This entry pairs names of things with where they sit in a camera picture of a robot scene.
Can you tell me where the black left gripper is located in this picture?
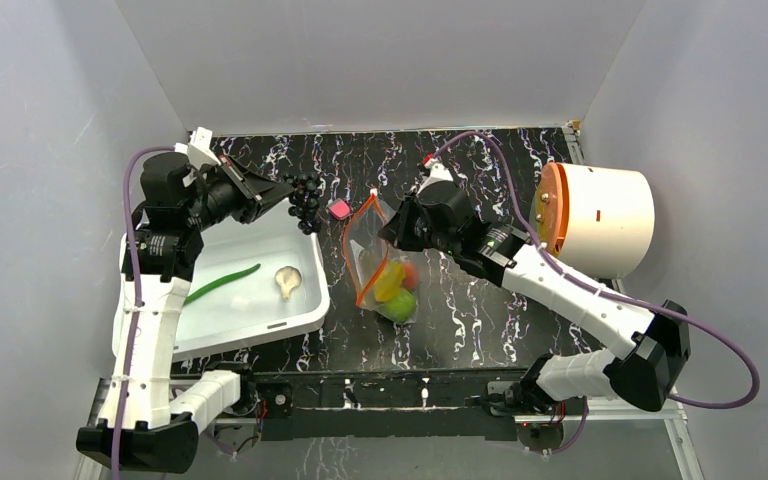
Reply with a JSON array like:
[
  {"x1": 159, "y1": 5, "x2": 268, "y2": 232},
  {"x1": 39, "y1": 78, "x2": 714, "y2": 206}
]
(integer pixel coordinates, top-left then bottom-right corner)
[{"x1": 184, "y1": 155, "x2": 294, "y2": 232}]

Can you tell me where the black grape bunch toy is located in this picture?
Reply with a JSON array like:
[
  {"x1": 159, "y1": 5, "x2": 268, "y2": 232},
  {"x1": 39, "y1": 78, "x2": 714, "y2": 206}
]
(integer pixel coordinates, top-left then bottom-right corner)
[{"x1": 283, "y1": 173, "x2": 322, "y2": 235}]

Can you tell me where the yellow starfruit toy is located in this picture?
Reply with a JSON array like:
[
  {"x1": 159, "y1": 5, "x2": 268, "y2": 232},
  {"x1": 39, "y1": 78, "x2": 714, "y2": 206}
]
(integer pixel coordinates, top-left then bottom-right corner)
[{"x1": 372, "y1": 261, "x2": 405, "y2": 303}]

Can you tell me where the orange peach toy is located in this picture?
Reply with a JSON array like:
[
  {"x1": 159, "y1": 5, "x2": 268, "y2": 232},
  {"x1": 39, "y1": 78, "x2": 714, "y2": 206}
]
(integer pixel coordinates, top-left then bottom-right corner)
[{"x1": 402, "y1": 262, "x2": 419, "y2": 291}]

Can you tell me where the clear orange zip bag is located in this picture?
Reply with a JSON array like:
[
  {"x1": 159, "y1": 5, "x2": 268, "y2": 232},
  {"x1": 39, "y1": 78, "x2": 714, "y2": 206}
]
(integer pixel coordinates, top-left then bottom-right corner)
[{"x1": 341, "y1": 189, "x2": 420, "y2": 325}]

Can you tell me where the green pear toy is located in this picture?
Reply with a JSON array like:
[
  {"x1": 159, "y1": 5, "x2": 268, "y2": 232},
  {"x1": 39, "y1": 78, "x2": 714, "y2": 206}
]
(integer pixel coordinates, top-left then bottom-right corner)
[{"x1": 380, "y1": 288, "x2": 417, "y2": 324}]

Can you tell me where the white plastic bin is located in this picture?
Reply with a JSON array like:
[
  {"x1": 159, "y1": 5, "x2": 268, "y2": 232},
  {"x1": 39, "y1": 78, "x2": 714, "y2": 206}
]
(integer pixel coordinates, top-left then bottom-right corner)
[{"x1": 133, "y1": 201, "x2": 330, "y2": 362}]

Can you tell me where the green chili pepper toy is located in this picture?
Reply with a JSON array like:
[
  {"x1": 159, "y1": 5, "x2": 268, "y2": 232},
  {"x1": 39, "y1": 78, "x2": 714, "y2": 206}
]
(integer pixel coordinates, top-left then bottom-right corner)
[{"x1": 183, "y1": 263, "x2": 261, "y2": 306}]

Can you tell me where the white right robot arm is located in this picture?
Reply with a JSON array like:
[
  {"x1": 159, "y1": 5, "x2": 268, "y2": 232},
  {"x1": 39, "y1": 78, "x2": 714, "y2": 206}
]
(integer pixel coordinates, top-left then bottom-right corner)
[{"x1": 378, "y1": 181, "x2": 689, "y2": 414}]

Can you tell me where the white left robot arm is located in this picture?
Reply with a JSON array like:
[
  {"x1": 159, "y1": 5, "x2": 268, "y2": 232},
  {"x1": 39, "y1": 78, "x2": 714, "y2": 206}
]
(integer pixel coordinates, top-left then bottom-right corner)
[{"x1": 76, "y1": 147, "x2": 293, "y2": 478}]

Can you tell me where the small pink cube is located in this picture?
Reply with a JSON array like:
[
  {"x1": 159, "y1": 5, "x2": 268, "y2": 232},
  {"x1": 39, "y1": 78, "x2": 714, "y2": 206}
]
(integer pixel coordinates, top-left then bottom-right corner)
[{"x1": 327, "y1": 199, "x2": 352, "y2": 221}]

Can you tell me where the beige mushroom toy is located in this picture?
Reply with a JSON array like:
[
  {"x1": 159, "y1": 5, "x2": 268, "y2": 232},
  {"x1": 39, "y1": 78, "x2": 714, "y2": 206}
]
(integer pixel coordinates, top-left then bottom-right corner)
[{"x1": 274, "y1": 265, "x2": 303, "y2": 301}]

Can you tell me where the white orange cylinder container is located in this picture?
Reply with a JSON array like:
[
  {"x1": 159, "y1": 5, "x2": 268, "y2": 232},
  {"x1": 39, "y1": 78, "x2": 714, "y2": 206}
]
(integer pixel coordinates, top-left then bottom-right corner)
[{"x1": 532, "y1": 162, "x2": 655, "y2": 279}]

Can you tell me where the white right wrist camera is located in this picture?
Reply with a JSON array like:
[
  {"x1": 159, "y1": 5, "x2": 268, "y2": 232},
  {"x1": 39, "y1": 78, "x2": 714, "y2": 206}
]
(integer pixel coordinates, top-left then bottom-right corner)
[{"x1": 418, "y1": 155, "x2": 453, "y2": 192}]

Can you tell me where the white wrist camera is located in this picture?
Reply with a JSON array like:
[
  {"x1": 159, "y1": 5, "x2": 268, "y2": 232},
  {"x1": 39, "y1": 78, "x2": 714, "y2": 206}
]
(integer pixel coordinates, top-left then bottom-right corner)
[
  {"x1": 186, "y1": 127, "x2": 221, "y2": 168},
  {"x1": 418, "y1": 155, "x2": 453, "y2": 192}
]

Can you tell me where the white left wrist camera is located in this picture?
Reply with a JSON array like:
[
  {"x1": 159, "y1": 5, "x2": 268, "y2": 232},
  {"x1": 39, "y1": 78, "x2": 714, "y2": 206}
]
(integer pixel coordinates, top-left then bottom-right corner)
[{"x1": 186, "y1": 127, "x2": 221, "y2": 168}]

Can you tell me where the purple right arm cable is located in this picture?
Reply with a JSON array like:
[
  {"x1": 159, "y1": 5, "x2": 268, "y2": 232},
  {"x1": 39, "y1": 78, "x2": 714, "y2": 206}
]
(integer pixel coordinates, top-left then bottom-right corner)
[{"x1": 426, "y1": 131, "x2": 761, "y2": 410}]

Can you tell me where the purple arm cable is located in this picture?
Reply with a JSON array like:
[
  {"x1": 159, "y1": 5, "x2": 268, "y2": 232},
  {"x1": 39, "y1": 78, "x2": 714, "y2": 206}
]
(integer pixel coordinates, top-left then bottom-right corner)
[
  {"x1": 426, "y1": 131, "x2": 761, "y2": 410},
  {"x1": 110, "y1": 146, "x2": 177, "y2": 480}
]

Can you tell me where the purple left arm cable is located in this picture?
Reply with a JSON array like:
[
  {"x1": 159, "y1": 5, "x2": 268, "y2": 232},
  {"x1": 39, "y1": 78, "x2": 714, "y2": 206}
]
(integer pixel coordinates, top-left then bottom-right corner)
[{"x1": 110, "y1": 146, "x2": 177, "y2": 480}]

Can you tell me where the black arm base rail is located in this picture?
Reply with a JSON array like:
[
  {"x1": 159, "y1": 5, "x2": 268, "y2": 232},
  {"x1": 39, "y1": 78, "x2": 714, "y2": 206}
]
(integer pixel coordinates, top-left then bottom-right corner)
[{"x1": 92, "y1": 360, "x2": 630, "y2": 444}]

